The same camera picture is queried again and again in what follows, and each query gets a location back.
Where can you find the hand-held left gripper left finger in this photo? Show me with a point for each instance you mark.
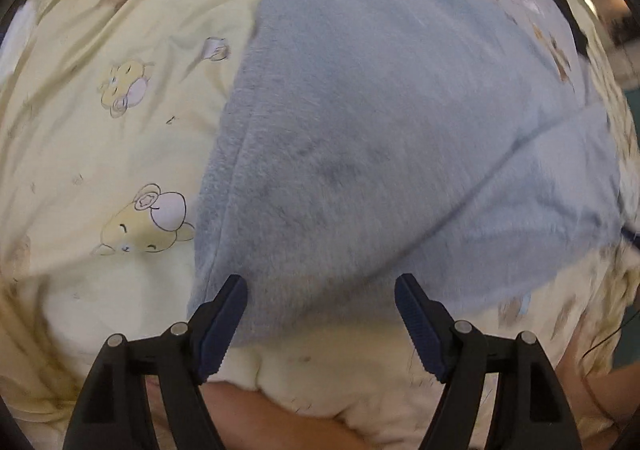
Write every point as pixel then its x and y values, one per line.
pixel 222 325

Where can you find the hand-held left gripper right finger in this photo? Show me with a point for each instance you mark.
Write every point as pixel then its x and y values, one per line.
pixel 420 325

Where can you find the light blue fleece garment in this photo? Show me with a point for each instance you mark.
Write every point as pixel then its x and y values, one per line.
pixel 375 105

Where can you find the person's bare leg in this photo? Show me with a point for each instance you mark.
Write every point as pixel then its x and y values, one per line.
pixel 280 422
pixel 585 395

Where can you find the yellow bear print bedsheet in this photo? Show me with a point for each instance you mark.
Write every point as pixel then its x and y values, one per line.
pixel 100 155

